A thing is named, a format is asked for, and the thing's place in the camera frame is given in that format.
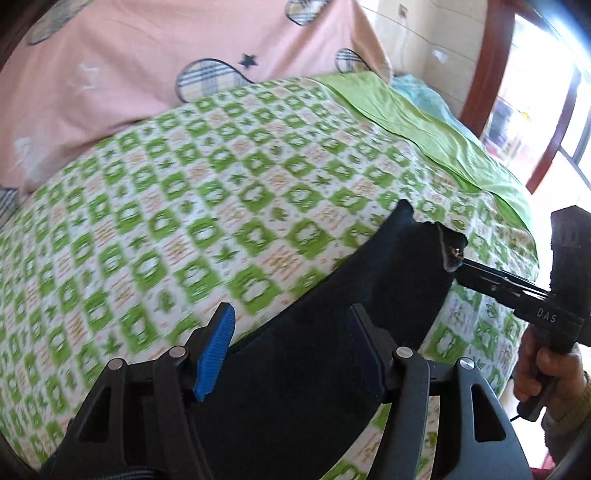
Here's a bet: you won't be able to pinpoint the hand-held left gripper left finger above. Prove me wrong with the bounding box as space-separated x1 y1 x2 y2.
41 302 236 480

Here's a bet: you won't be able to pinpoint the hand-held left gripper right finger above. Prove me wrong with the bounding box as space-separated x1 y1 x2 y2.
348 304 533 480

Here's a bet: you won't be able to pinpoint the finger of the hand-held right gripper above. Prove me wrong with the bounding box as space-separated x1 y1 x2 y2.
462 258 553 296
455 268 532 309

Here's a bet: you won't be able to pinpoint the dark navy pants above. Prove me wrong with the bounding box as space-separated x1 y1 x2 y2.
184 200 469 480

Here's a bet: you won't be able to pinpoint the person's right forearm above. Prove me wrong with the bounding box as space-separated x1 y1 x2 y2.
541 369 591 455

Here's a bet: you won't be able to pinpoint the person's right hand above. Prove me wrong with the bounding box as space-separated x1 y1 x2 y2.
512 324 589 414

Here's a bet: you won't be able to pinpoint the green patterned bed sheet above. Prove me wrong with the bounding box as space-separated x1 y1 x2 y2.
0 76 540 480

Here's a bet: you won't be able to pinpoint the plain green sheet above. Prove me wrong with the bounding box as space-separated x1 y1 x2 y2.
311 71 535 232

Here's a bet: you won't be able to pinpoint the light blue cloth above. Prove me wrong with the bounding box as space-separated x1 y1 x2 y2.
390 74 462 123

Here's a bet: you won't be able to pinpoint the pink printed quilt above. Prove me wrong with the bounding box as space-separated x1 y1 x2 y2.
0 0 394 200

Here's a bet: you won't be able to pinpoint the wooden window frame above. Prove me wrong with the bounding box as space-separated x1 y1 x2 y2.
462 0 583 195

